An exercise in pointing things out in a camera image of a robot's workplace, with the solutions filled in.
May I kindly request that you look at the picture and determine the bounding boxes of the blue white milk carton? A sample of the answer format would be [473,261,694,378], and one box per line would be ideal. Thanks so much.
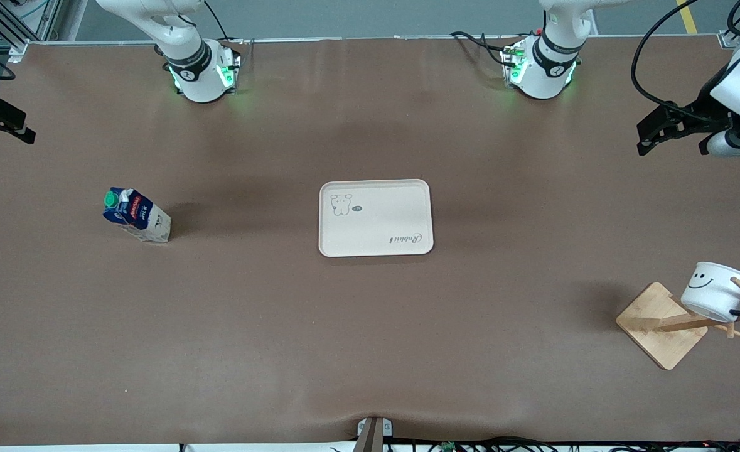
[102,187,172,244]

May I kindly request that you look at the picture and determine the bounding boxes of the white smiley mug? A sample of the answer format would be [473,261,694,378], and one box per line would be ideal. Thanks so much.
[680,262,740,323]

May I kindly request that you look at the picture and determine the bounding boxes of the cream plastic tray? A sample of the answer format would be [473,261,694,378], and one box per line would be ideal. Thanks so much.
[318,179,434,258]

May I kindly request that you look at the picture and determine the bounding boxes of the wooden mug stand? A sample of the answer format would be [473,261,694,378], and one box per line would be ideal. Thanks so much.
[616,276,740,371]

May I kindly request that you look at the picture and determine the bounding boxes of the black base cables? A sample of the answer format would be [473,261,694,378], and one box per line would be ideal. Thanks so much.
[449,30,516,67]

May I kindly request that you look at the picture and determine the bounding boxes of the metal table edge bracket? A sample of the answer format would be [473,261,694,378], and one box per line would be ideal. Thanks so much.
[357,416,394,452]

